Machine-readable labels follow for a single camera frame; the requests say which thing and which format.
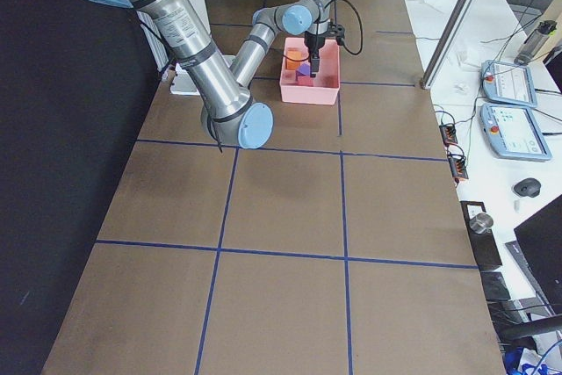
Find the teach pendant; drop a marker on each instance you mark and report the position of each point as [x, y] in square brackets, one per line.
[508, 83]
[513, 133]

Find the grey water bottle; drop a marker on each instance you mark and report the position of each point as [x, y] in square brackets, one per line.
[527, 52]

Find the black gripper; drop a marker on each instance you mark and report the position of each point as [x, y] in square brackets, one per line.
[314, 42]

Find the near teach pendant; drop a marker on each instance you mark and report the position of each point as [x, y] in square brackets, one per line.
[513, 133]

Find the aluminium frame post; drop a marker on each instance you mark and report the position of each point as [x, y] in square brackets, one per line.
[444, 45]

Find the far teach pendant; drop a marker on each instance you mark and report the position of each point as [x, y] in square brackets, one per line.
[508, 83]

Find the black computer mouse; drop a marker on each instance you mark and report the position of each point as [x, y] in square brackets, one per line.
[527, 188]

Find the orange foam block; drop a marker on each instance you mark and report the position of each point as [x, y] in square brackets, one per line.
[294, 58]

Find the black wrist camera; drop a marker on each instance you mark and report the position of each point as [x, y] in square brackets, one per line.
[337, 32]

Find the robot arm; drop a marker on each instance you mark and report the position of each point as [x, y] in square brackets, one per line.
[230, 115]

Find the red foam block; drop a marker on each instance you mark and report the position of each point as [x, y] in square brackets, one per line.
[306, 81]

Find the pink plastic bin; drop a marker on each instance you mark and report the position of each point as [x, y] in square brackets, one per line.
[296, 83]

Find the black monitor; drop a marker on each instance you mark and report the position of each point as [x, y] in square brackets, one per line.
[539, 238]

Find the metal cup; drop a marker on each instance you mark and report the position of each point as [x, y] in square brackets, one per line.
[481, 223]

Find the purple foam block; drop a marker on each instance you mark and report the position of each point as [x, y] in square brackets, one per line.
[304, 69]

